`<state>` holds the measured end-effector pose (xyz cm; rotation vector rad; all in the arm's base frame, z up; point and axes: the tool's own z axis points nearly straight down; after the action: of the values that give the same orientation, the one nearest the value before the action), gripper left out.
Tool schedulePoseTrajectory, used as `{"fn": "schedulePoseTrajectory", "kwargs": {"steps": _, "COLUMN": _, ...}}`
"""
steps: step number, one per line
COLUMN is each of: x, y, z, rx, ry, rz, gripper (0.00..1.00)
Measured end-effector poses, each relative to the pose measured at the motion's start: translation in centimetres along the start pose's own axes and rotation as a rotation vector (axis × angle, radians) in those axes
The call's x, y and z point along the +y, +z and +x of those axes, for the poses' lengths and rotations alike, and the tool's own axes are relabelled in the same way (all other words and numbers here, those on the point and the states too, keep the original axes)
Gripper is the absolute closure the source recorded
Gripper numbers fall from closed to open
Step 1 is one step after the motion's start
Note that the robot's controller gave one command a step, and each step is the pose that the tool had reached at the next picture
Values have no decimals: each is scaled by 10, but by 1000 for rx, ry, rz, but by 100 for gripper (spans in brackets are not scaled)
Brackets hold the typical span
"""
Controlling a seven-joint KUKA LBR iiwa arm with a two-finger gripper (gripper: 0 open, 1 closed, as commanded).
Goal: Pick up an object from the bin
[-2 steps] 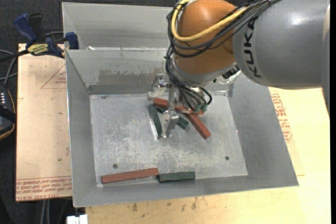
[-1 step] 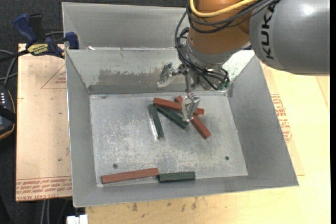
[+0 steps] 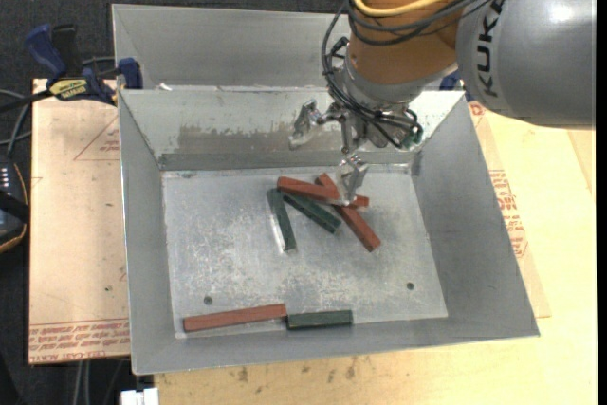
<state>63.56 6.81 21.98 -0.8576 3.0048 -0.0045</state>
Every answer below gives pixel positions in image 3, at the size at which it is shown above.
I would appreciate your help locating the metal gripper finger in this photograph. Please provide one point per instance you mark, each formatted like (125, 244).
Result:
(307, 121)
(352, 185)

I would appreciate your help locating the red-brown flat block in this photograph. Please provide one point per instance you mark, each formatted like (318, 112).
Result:
(303, 189)
(361, 228)
(232, 318)

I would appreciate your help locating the dark green flat block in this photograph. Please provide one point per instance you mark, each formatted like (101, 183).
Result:
(320, 319)
(283, 223)
(313, 213)

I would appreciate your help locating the grey metal bin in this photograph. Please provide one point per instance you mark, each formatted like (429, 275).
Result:
(237, 261)

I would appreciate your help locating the brown cardboard board, red print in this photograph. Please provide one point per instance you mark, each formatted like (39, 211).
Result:
(76, 204)

